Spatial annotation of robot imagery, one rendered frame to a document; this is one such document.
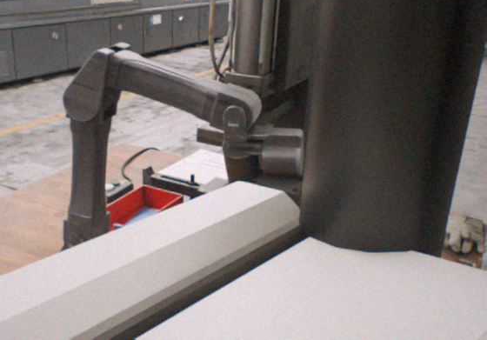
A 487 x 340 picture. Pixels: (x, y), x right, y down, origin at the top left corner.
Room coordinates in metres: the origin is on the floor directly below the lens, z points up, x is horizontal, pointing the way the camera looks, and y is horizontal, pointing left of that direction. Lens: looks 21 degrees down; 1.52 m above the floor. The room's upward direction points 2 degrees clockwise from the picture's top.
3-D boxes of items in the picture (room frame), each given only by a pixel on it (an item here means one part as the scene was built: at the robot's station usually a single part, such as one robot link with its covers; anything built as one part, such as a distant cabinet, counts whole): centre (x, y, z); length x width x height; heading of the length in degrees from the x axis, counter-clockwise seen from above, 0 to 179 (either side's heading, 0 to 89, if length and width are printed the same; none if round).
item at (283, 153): (0.83, -0.09, 1.24); 0.12 x 0.09 x 0.12; 76
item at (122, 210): (1.14, 0.17, 0.93); 0.25 x 0.12 x 0.06; 153
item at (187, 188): (1.28, 0.08, 0.95); 0.15 x 0.03 x 0.10; 63
